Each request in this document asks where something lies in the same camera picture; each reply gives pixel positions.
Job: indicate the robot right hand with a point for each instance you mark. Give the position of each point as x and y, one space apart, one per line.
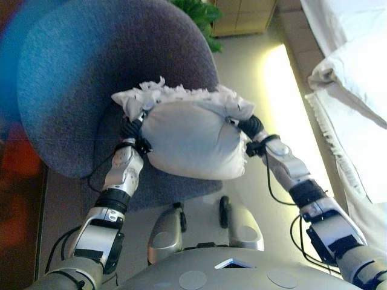
254 127

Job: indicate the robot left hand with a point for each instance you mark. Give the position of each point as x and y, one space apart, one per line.
131 130

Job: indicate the white fringed cushion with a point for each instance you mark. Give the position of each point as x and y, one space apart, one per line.
190 139

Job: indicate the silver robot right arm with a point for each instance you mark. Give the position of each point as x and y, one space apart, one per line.
296 169

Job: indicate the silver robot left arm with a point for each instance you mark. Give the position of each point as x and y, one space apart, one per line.
127 172

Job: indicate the grey upholstered armchair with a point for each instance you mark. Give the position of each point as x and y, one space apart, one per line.
90 75

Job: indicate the silver robot right leg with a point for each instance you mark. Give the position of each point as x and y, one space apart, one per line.
245 229

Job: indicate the white fringed bedspread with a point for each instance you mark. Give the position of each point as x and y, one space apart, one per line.
356 151

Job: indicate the light wooden nightstand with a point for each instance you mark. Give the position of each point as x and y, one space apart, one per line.
245 18

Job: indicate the black shoe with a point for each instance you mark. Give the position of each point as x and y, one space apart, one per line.
164 238

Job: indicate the white folded duvet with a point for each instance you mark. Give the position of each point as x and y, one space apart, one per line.
359 75

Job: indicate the green potted plant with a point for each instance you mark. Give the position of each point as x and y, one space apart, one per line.
202 12

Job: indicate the colourful abstract rug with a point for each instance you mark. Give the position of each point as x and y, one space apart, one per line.
18 187

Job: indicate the white bed mattress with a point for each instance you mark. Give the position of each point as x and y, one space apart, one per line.
341 18

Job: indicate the grey robot torso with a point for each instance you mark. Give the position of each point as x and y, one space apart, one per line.
242 278

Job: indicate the beige upholstered bed frame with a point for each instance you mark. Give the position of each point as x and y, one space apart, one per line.
299 39

